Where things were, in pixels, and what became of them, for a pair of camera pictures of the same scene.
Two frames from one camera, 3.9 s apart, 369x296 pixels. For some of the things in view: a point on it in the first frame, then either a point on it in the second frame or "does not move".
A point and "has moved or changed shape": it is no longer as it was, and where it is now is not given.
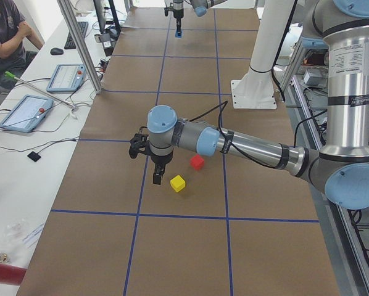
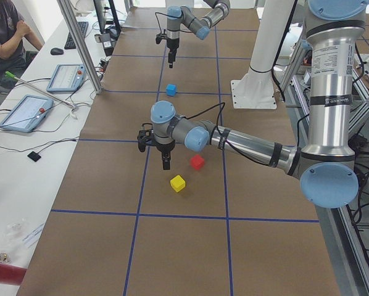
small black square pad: (34, 156) does not move
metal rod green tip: (12, 76) does not move
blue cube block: (179, 35) has moved or changed shape
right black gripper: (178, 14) -> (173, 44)
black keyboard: (70, 44) does not move
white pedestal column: (257, 90) does not move
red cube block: (197, 162) does not move
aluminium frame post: (68, 13) does not move
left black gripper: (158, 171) -> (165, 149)
